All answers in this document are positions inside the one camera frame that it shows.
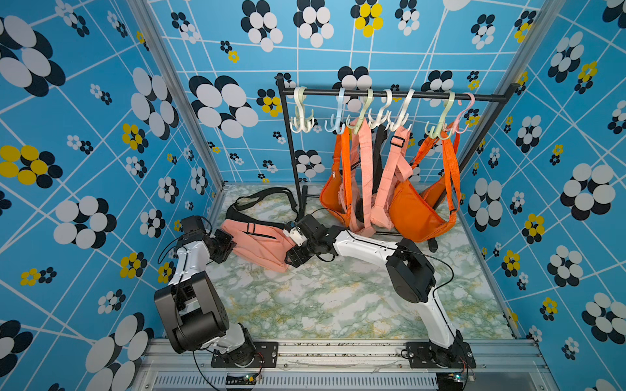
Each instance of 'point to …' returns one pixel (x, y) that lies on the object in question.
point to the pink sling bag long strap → (365, 226)
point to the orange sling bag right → (451, 183)
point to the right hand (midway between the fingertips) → (294, 253)
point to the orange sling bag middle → (421, 211)
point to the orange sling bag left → (337, 195)
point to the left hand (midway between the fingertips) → (237, 238)
